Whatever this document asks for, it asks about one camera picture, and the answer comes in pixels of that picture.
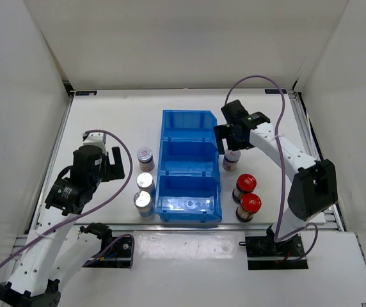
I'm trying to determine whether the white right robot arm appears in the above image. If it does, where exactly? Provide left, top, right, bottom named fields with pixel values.
left=214, top=111, right=338, bottom=256

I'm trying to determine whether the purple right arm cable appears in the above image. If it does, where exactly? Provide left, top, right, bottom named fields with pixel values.
left=225, top=75, right=319, bottom=264

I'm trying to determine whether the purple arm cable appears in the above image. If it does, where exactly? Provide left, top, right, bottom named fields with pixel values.
left=225, top=75, right=319, bottom=264
left=0, top=129, right=136, bottom=301

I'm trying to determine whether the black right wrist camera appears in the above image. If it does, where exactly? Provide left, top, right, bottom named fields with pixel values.
left=221, top=100, right=249, bottom=124

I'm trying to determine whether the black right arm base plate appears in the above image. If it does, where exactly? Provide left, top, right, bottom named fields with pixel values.
left=238, top=235, right=308, bottom=271

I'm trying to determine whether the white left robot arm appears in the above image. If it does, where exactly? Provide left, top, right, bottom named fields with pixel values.
left=0, top=141, right=133, bottom=306

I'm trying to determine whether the red-lid sauce jar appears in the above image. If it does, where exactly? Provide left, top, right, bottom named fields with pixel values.
left=232, top=174, right=257, bottom=203
left=235, top=193, right=262, bottom=223

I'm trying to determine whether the silver-lid bottle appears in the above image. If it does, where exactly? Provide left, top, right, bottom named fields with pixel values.
left=136, top=172, right=155, bottom=194
left=133, top=191, right=154, bottom=217

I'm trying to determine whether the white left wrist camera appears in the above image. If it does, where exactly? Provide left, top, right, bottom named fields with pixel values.
left=83, top=132, right=107, bottom=154

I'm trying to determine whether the blue three-compartment plastic bin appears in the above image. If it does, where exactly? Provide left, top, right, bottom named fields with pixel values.
left=155, top=110, right=222, bottom=224

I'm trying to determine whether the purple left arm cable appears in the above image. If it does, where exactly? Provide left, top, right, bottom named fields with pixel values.
left=0, top=129, right=136, bottom=301

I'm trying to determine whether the white-lid jar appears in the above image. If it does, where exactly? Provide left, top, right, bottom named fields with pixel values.
left=222, top=149, right=241, bottom=171
left=137, top=147, right=155, bottom=172

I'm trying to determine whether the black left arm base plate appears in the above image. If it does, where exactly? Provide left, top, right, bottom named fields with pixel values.
left=83, top=234, right=135, bottom=269

